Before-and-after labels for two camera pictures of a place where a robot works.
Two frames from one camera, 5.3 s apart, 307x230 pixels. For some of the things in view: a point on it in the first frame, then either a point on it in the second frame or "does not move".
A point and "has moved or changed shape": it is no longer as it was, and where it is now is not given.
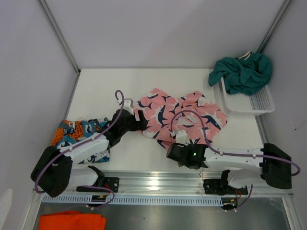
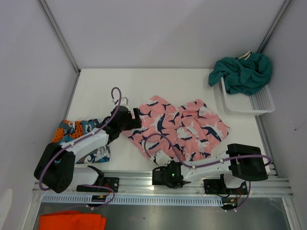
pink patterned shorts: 193,113 has moved or changed shape
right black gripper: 190,146 -> 167,166
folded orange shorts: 72,220 does not move
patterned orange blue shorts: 70,132 does not move
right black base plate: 215,187 does not move
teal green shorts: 245,74 does not move
